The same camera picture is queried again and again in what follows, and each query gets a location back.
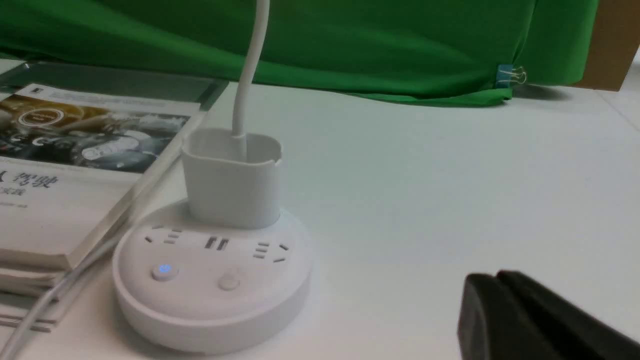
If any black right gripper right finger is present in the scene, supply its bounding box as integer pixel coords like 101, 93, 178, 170
496, 270, 640, 360

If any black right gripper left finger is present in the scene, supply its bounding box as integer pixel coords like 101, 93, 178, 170
457, 273, 551, 360

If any white desk lamp with sockets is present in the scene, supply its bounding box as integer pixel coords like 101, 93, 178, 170
112, 0, 313, 355

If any blue binder clip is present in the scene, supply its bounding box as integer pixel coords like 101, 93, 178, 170
494, 64, 528, 89

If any green backdrop cloth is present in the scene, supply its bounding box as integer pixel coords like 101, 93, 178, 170
0, 0, 599, 108

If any brown cardboard panel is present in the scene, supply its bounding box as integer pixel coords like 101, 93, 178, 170
574, 0, 640, 92

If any top white book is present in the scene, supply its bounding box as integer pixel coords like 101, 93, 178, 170
0, 83, 201, 287

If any bottom white magazine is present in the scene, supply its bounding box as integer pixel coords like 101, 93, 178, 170
0, 278, 91, 333

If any white power cable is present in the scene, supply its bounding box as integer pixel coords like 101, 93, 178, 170
0, 145, 186, 360

